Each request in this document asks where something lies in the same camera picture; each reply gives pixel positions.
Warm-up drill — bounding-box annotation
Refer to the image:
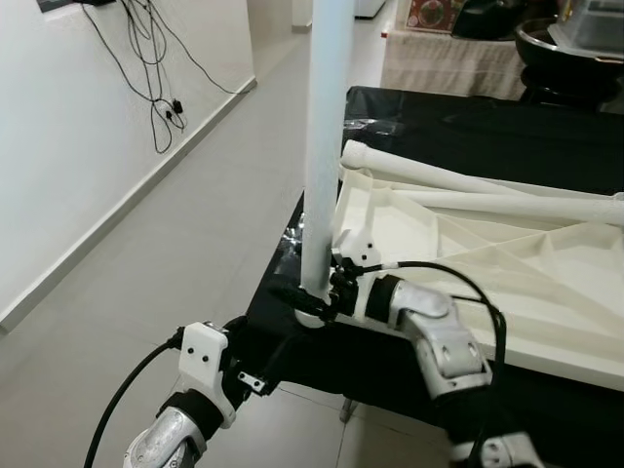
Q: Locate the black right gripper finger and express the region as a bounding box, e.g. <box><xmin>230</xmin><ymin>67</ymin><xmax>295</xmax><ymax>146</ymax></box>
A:
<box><xmin>270</xmin><ymin>283</ymin><xmax>328</xmax><ymax>311</ymax></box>

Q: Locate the white plastic table leg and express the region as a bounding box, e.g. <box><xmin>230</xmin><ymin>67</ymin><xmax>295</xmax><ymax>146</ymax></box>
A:
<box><xmin>297</xmin><ymin>0</ymin><xmax>354</xmax><ymax>298</ymax></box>
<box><xmin>395</xmin><ymin>190</ymin><xmax>624</xmax><ymax>225</ymax></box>
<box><xmin>341</xmin><ymin>139</ymin><xmax>532</xmax><ymax>196</ymax></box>

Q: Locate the clear crumpled plastic sheet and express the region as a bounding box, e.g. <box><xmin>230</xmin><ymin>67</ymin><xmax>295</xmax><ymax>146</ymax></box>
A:
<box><xmin>278</xmin><ymin>219</ymin><xmax>308</xmax><ymax>284</ymax></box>
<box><xmin>344</xmin><ymin>114</ymin><xmax>379</xmax><ymax>134</ymax></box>

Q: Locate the white plastic table top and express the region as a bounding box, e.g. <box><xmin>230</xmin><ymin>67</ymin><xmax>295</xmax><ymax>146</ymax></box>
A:
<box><xmin>292</xmin><ymin>166</ymin><xmax>624</xmax><ymax>391</ymax></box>

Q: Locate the black tablecloth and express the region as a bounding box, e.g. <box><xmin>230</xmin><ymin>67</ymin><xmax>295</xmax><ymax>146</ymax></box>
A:
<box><xmin>244</xmin><ymin>86</ymin><xmax>624</xmax><ymax>468</ymax></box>

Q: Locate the beige cloth covered stand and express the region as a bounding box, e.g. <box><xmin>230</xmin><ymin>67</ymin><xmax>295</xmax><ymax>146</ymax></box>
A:
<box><xmin>380</xmin><ymin>27</ymin><xmax>532</xmax><ymax>100</ymax></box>

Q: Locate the orange lid storage box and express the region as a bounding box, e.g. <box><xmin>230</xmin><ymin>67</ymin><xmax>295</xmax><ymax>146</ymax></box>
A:
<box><xmin>405</xmin><ymin>0</ymin><xmax>467</xmax><ymax>28</ymax></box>

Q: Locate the black bag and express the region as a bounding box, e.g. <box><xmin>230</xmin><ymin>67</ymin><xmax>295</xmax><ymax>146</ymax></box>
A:
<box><xmin>450</xmin><ymin>0</ymin><xmax>532</xmax><ymax>40</ymax></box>

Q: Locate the black wok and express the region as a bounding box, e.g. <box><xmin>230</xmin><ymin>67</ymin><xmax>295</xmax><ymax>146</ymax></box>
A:
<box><xmin>515</xmin><ymin>18</ymin><xmax>624</xmax><ymax>103</ymax></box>

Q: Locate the clear plastic storage box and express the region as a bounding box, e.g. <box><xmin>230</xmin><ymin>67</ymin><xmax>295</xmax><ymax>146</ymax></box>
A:
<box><xmin>551</xmin><ymin>0</ymin><xmax>624</xmax><ymax>55</ymax></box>

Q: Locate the black power strip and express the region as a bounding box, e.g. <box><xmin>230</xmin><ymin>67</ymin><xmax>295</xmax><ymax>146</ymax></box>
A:
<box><xmin>37</xmin><ymin>0</ymin><xmax>118</xmax><ymax>11</ymax></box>

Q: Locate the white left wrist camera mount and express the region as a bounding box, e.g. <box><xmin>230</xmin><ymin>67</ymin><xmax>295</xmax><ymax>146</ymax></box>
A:
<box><xmin>178</xmin><ymin>322</ymin><xmax>240</xmax><ymax>430</ymax></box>

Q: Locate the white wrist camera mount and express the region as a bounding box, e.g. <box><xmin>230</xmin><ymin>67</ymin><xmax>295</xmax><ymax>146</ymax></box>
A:
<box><xmin>331</xmin><ymin>231</ymin><xmax>381</xmax><ymax>321</ymax></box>
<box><xmin>178</xmin><ymin>322</ymin><xmax>240</xmax><ymax>430</ymax></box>

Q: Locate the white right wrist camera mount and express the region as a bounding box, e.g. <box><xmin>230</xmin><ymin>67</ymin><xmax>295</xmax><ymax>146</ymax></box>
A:
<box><xmin>331</xmin><ymin>231</ymin><xmax>381</xmax><ymax>321</ymax></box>

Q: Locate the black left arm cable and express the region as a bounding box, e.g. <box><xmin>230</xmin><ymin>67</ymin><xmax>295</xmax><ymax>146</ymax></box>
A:
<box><xmin>83</xmin><ymin>331</ymin><xmax>186</xmax><ymax>468</ymax></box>

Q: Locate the black cable with plug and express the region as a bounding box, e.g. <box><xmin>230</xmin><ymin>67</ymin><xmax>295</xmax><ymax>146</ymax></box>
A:
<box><xmin>83</xmin><ymin>0</ymin><xmax>188</xmax><ymax>155</ymax></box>

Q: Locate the long black wall cable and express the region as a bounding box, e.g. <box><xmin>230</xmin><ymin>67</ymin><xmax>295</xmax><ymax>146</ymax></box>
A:
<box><xmin>136</xmin><ymin>0</ymin><xmax>256</xmax><ymax>97</ymax></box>

